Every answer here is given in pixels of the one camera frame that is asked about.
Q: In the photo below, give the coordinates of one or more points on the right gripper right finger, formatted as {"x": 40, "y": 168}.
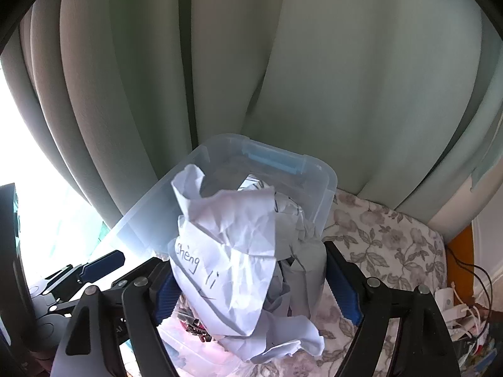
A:
{"x": 344, "y": 283}

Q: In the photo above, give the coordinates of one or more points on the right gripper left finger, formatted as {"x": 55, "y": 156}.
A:
{"x": 166, "y": 294}

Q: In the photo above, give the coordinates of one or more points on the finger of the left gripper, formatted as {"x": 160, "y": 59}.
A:
{"x": 97, "y": 269}

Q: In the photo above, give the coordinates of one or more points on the white paper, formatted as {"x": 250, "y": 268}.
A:
{"x": 251, "y": 265}

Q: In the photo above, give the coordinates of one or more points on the dark red hair claw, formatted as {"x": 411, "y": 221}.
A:
{"x": 192, "y": 325}

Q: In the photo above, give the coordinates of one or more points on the floral blanket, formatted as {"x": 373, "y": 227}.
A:
{"x": 399, "y": 250}

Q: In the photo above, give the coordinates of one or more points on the clear plastic storage bin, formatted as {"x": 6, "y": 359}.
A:
{"x": 151, "y": 225}

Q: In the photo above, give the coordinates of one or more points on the white power strip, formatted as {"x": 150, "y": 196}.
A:
{"x": 462, "y": 321}

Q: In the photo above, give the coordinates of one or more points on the green curtain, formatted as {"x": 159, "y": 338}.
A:
{"x": 402, "y": 98}

